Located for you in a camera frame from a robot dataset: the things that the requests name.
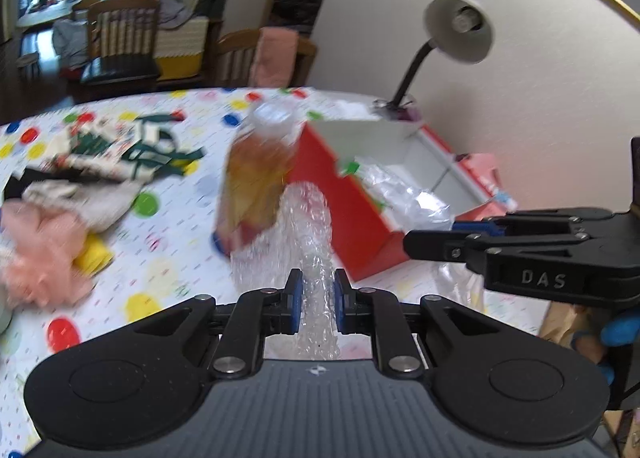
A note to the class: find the pink fluffy cloth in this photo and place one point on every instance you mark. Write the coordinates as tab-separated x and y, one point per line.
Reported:
40	248

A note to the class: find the grey gooseneck desk lamp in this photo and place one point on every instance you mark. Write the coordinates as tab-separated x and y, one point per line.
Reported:
460	28

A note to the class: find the yellow and cream sofa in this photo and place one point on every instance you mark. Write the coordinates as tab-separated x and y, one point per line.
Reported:
182	48

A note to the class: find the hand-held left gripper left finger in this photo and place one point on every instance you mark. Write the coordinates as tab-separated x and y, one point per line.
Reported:
296	303

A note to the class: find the clear bubble wrap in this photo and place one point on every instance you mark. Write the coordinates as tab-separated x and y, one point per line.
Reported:
310	228

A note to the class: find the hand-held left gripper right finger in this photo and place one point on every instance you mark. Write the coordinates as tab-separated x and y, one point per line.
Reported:
342	305

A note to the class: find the white christmas print cloth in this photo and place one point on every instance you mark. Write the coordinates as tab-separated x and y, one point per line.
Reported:
145	158

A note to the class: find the grey cloth heap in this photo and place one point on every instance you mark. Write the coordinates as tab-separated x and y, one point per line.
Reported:
72	46

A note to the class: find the plastic tea bottle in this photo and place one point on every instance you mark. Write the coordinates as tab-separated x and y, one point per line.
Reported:
250	178

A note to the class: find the wooden slat-back chair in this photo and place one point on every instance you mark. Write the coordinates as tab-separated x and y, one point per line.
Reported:
122	63

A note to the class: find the brown paper bag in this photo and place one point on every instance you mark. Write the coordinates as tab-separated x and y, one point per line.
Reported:
565	318

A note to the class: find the white fuzzy cloth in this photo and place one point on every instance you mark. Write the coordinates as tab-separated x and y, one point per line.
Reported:
95	203

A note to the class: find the pink towel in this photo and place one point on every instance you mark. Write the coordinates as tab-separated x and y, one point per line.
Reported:
275	58

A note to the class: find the red and white cardboard box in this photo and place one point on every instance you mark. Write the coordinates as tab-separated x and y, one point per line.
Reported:
350	218

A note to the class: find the person's right hand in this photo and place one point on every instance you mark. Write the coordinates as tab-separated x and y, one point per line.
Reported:
622	333

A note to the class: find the black cloth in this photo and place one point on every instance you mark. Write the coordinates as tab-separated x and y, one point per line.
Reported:
25	185

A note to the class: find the balloon print tablecloth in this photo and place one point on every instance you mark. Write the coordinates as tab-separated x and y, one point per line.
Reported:
175	248

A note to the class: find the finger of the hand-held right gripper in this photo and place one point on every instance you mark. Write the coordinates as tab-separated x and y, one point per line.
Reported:
475	226
435	244

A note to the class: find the wooden side table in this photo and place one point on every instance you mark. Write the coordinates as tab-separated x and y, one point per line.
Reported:
47	13

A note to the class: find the clear plastic bag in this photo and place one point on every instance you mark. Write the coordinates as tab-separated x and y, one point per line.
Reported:
400	198

